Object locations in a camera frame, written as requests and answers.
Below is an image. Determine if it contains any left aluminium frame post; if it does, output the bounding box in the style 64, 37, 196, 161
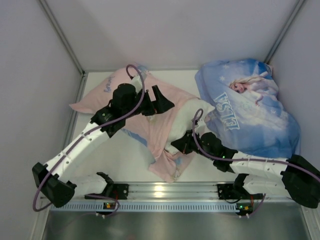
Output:
36, 0, 87, 77

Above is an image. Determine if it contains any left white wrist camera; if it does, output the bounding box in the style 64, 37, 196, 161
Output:
130, 75, 145, 93

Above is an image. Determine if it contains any blue Elsa pillow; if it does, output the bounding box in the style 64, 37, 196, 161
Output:
195, 58, 301, 158

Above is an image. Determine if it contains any pink pillowcase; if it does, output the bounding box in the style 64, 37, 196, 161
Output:
70, 67, 197, 183

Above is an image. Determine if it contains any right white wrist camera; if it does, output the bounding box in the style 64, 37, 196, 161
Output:
194, 118, 207, 136

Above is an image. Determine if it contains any right aluminium frame post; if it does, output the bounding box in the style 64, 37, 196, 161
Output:
264, 0, 308, 64

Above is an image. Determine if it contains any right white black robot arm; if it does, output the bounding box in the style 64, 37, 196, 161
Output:
171, 130, 320, 209

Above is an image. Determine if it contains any slotted grey cable duct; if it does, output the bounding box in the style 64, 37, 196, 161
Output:
51, 201, 250, 213

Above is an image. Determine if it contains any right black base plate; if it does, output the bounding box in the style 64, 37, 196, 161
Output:
217, 183, 263, 203

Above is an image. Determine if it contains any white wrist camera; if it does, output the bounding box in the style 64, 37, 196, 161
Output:
130, 75, 145, 93
194, 118, 207, 136

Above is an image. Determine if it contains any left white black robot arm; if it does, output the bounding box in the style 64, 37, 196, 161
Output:
32, 83, 175, 208

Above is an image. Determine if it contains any white pillow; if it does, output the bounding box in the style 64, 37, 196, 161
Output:
164, 98, 215, 155

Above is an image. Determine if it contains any aluminium frame post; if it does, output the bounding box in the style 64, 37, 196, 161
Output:
36, 0, 87, 77
264, 0, 308, 64

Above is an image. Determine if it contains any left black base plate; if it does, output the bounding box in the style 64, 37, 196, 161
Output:
84, 183, 130, 200

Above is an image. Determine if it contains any aluminium mounting rail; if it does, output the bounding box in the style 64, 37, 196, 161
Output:
40, 181, 313, 202

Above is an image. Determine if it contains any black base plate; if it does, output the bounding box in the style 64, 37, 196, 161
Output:
84, 183, 130, 200
217, 183, 263, 203

